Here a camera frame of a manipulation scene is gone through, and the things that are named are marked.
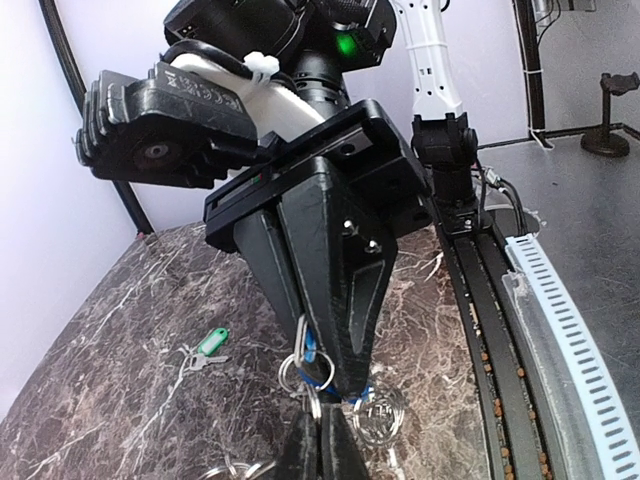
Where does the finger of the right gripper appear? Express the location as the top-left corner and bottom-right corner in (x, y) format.
(278, 158), (397, 395)
(233, 212), (305, 350)

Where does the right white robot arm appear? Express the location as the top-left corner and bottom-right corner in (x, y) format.
(164, 1), (482, 400)

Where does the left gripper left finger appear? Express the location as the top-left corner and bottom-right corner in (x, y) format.
(279, 411), (318, 480)

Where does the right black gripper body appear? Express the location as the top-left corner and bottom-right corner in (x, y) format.
(204, 100), (430, 253)

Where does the black round-base stand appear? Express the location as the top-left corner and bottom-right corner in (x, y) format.
(580, 72), (639, 158)

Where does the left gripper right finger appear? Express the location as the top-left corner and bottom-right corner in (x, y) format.
(319, 404), (368, 480)

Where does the black front rail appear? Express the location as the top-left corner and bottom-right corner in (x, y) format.
(429, 203), (569, 479)

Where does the green key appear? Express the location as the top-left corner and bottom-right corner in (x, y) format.
(185, 327), (230, 372)

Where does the right black frame post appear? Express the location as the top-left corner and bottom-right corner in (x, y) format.
(37, 0), (156, 236)

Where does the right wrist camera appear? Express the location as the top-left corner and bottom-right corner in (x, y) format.
(75, 62), (260, 189)

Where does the white slotted cable duct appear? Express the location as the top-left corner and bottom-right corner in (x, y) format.
(502, 235), (639, 479)

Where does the black disc with keyrings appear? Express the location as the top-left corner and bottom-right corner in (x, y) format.
(201, 316), (405, 479)

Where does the blue key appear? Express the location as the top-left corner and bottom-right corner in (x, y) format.
(293, 328), (375, 405)

